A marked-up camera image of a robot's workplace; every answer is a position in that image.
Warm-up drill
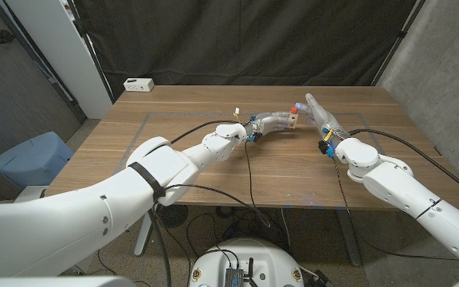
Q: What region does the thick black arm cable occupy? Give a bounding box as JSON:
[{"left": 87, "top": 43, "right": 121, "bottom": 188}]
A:
[
  {"left": 348, "top": 128, "right": 459, "bottom": 203},
  {"left": 169, "top": 120, "right": 241, "bottom": 145}
]

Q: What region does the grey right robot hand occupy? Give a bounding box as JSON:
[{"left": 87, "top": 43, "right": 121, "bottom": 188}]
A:
[{"left": 296, "top": 92, "right": 352, "bottom": 159}]

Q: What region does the grey electronics box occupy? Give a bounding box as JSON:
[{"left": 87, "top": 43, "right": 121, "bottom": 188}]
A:
[{"left": 224, "top": 267, "right": 245, "bottom": 287}]

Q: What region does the white power strip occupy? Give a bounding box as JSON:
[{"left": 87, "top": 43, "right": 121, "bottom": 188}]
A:
[{"left": 123, "top": 77, "right": 155, "bottom": 92}]

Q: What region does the white floor cable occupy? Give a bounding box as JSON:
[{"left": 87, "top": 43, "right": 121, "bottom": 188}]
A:
[{"left": 280, "top": 207, "right": 292, "bottom": 250}]

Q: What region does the grey table leg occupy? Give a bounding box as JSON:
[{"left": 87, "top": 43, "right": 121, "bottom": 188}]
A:
[{"left": 335, "top": 209, "right": 363, "bottom": 267}]

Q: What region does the black floor cable bundle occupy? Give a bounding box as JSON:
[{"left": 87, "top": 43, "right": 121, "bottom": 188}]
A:
[{"left": 185, "top": 205, "right": 294, "bottom": 256}]

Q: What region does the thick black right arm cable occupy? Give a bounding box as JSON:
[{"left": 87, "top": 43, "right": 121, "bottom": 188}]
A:
[{"left": 348, "top": 128, "right": 459, "bottom": 203}]

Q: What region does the blue plastic bin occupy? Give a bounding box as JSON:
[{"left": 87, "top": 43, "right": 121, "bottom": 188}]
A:
[{"left": 0, "top": 132, "right": 74, "bottom": 191}]

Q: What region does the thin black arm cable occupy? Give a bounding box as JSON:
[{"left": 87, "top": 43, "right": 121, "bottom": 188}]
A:
[
  {"left": 147, "top": 141, "right": 273, "bottom": 287},
  {"left": 332, "top": 156, "right": 459, "bottom": 265}
]

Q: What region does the white table leg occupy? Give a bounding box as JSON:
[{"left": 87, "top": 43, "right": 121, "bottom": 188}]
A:
[{"left": 133, "top": 209, "right": 159, "bottom": 257}]

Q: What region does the large wooden panel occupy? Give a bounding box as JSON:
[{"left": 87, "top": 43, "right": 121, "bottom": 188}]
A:
[{"left": 116, "top": 112, "right": 422, "bottom": 210}]

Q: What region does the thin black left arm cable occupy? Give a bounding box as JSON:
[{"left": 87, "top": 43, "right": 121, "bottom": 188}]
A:
[{"left": 147, "top": 141, "right": 273, "bottom": 287}]

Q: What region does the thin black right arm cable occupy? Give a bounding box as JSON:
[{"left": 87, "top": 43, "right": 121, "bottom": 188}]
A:
[{"left": 332, "top": 156, "right": 459, "bottom": 265}]

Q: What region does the round black fan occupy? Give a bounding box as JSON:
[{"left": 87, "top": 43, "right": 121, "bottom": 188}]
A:
[{"left": 157, "top": 204, "right": 189, "bottom": 230}]

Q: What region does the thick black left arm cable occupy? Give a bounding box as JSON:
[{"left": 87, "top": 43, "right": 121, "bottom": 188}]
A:
[{"left": 169, "top": 120, "right": 241, "bottom": 145}]

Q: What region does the black backdrop stand pole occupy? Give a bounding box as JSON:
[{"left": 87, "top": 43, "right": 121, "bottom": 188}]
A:
[
  {"left": 66, "top": 0, "right": 115, "bottom": 103},
  {"left": 371, "top": 0, "right": 428, "bottom": 87}
]

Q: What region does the black backdrop curtain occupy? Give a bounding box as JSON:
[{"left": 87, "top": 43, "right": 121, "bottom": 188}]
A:
[{"left": 72, "top": 0, "right": 426, "bottom": 100}]

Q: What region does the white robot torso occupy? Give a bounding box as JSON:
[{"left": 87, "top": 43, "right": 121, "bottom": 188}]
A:
[{"left": 189, "top": 238, "right": 305, "bottom": 287}]

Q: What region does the black door handle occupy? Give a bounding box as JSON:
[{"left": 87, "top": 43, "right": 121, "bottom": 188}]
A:
[{"left": 0, "top": 29, "right": 17, "bottom": 45}]

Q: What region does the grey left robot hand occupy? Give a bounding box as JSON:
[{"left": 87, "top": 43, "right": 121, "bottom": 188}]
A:
[{"left": 244, "top": 111, "right": 293, "bottom": 144}]

